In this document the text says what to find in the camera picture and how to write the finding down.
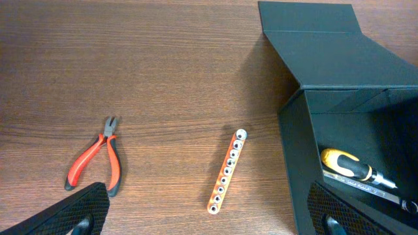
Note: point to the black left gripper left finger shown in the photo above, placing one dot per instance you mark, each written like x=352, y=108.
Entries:
x=81, y=213

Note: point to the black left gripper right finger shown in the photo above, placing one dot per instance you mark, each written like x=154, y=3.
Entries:
x=331, y=215

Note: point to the chrome ratchet wrench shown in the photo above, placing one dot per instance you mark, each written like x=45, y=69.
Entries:
x=407, y=205

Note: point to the yellow black stubby screwdriver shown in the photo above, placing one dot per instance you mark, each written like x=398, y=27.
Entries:
x=350, y=166

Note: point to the orange socket rail with sockets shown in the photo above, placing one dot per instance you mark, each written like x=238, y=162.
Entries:
x=226, y=173

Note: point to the black open gift box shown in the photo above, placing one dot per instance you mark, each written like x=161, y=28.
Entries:
x=353, y=95

